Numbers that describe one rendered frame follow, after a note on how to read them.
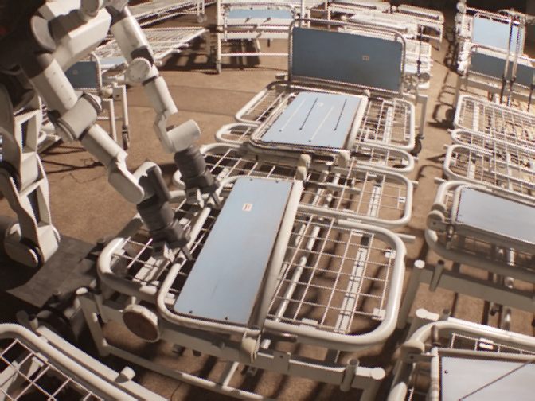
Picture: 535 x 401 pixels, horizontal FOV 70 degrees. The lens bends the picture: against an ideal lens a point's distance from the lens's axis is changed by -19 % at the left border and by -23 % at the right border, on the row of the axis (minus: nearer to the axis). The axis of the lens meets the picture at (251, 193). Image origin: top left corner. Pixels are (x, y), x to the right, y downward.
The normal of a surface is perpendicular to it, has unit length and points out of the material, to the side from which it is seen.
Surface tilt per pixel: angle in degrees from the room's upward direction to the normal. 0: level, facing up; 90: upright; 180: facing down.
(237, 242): 1
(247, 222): 1
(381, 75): 90
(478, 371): 5
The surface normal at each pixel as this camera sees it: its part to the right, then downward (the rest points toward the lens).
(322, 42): -0.33, 0.49
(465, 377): 0.03, -0.90
